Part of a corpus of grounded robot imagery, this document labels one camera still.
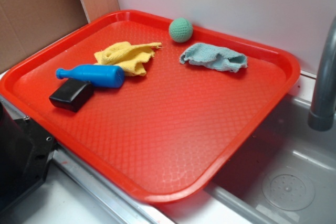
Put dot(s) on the light blue cloth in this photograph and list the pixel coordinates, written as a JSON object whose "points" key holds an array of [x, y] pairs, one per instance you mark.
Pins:
{"points": [[214, 57]]}

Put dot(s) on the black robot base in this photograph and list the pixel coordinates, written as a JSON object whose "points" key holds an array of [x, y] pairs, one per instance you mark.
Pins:
{"points": [[26, 151]]}

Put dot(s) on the yellow cloth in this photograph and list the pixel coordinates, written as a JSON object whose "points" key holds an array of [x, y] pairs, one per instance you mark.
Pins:
{"points": [[131, 58]]}

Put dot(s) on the red plastic tray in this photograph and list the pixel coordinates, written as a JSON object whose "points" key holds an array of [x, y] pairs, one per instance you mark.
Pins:
{"points": [[161, 137]]}

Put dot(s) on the blue plastic toy bottle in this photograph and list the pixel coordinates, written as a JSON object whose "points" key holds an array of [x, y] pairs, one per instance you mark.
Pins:
{"points": [[98, 75]]}

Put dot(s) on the green textured ball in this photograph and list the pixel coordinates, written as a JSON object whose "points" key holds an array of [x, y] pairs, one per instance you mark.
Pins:
{"points": [[180, 30]]}

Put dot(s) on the black rectangular block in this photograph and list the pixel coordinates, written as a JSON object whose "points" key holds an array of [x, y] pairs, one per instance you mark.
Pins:
{"points": [[72, 95]]}

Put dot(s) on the grey sink basin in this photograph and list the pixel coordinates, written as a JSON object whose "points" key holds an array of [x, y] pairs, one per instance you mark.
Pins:
{"points": [[283, 140]]}

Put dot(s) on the round sink drain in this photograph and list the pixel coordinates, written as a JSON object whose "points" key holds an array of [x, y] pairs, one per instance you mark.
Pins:
{"points": [[288, 189]]}

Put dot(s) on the grey metal faucet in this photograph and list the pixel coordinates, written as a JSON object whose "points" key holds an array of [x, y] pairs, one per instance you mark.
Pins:
{"points": [[322, 110]]}

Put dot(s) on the brown cardboard panel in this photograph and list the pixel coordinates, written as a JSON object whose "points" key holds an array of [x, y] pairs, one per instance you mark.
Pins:
{"points": [[27, 26]]}

